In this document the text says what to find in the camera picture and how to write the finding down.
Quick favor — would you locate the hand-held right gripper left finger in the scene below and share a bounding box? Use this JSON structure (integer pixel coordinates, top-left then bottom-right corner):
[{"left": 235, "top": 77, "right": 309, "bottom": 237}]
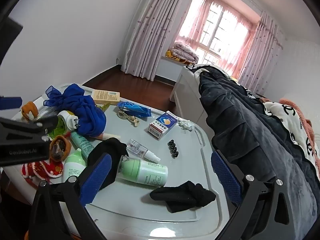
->
[{"left": 26, "top": 153, "right": 113, "bottom": 240}]

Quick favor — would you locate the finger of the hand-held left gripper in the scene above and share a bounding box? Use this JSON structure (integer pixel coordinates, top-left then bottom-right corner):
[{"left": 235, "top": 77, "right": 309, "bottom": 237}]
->
[
  {"left": 0, "top": 116, "right": 59, "bottom": 146},
  {"left": 0, "top": 96, "right": 23, "bottom": 110}
]

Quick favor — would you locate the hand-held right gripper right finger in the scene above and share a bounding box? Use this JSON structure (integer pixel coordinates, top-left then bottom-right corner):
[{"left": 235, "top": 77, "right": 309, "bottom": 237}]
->
[{"left": 211, "top": 150, "right": 304, "bottom": 240}]

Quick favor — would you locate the blue chiffon scarf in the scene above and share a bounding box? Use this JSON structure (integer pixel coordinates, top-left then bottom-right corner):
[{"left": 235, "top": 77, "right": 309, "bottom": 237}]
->
[{"left": 43, "top": 84, "right": 107, "bottom": 137}]

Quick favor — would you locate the blue white medicine box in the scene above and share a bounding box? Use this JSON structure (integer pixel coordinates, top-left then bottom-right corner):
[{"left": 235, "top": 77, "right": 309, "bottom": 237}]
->
[{"left": 147, "top": 111, "right": 179, "bottom": 140}]

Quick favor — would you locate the red knitted ornament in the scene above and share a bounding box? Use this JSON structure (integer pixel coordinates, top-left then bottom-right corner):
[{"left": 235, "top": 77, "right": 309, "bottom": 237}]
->
[{"left": 21, "top": 160, "right": 64, "bottom": 188}]

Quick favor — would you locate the white capped green bottle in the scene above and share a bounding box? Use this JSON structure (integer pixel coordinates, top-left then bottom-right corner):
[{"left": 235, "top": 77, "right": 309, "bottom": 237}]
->
[{"left": 62, "top": 148, "right": 87, "bottom": 184}]

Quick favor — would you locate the green translucent dish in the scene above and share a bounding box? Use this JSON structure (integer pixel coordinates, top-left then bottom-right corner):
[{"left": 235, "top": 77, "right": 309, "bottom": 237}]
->
[{"left": 47, "top": 116, "right": 69, "bottom": 140}]

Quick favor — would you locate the black sock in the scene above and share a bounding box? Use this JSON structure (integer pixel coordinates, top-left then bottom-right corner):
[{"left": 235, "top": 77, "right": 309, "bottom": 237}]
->
[
  {"left": 149, "top": 181, "right": 217, "bottom": 214},
  {"left": 86, "top": 137, "right": 128, "bottom": 190}
]

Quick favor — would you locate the teal green tube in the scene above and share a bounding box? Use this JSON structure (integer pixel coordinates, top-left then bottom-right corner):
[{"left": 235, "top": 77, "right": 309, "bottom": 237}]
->
[{"left": 70, "top": 131, "right": 95, "bottom": 159}]

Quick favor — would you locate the orange brown felt pouch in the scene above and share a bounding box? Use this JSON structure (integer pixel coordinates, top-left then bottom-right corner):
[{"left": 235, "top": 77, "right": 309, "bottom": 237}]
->
[{"left": 49, "top": 135, "right": 72, "bottom": 163}]

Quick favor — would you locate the white plug adapter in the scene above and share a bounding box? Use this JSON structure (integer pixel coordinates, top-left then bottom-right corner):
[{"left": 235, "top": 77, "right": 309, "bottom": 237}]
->
[{"left": 57, "top": 111, "right": 80, "bottom": 131}]

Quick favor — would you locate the pink tube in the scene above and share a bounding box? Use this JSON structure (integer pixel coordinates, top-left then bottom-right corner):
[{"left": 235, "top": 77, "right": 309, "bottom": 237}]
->
[{"left": 99, "top": 133, "right": 121, "bottom": 140}]

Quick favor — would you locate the white plastic storage lid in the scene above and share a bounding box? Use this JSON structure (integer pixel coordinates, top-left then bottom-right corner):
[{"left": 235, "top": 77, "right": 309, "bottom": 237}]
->
[{"left": 0, "top": 82, "right": 230, "bottom": 240}]

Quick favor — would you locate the green bottle with clear cap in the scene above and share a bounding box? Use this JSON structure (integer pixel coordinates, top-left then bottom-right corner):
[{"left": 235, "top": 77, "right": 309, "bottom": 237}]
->
[{"left": 115, "top": 155, "right": 168, "bottom": 187}]

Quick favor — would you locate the small clear spray bottle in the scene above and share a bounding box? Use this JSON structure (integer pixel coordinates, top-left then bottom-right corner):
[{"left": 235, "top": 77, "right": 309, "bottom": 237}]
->
[{"left": 126, "top": 138, "right": 161, "bottom": 163}]

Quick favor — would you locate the black bead hair clip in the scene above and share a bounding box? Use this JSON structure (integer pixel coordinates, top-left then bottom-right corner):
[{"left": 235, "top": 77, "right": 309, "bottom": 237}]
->
[{"left": 167, "top": 139, "right": 179, "bottom": 158}]

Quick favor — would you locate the crumpled clear wrapper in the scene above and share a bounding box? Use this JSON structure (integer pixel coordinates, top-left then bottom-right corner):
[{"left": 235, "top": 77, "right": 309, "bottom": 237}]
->
[{"left": 178, "top": 119, "right": 195, "bottom": 132}]

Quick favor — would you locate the blue plastic packet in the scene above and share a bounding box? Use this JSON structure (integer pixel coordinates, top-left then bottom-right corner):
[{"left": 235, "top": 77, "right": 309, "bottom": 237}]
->
[{"left": 117, "top": 101, "right": 152, "bottom": 118}]

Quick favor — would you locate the beige cardboard box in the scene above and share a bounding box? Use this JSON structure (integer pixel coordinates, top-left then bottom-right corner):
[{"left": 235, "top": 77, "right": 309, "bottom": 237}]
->
[{"left": 90, "top": 89, "right": 120, "bottom": 105}]

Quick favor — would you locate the pink dotted curtain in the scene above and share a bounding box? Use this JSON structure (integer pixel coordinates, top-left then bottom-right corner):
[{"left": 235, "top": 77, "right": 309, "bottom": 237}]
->
[
  {"left": 121, "top": 0, "right": 200, "bottom": 82},
  {"left": 237, "top": 11, "right": 285, "bottom": 94}
]

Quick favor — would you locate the folded pink quilt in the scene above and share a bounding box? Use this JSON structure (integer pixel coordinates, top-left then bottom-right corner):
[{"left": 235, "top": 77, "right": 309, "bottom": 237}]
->
[{"left": 169, "top": 42, "right": 199, "bottom": 64}]

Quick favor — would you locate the folded yellow blanket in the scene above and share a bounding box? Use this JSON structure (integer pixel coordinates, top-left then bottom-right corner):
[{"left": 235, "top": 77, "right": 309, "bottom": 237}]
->
[{"left": 165, "top": 51, "right": 195, "bottom": 64}]

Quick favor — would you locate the window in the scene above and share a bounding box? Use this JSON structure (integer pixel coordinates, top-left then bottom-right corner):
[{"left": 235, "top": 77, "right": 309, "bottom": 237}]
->
[{"left": 197, "top": 2, "right": 250, "bottom": 68}]

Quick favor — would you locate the pink sheer curtain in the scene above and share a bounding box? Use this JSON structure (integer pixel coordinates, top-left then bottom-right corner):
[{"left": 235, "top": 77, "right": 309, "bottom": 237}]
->
[{"left": 175, "top": 0, "right": 260, "bottom": 78}]

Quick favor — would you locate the beige cord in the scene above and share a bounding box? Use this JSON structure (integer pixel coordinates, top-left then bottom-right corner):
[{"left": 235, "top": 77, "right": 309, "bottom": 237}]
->
[{"left": 117, "top": 110, "right": 140, "bottom": 127}]

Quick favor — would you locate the white bed frame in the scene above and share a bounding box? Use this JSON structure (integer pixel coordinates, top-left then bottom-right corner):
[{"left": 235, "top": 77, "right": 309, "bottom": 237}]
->
[{"left": 170, "top": 65, "right": 213, "bottom": 140}]

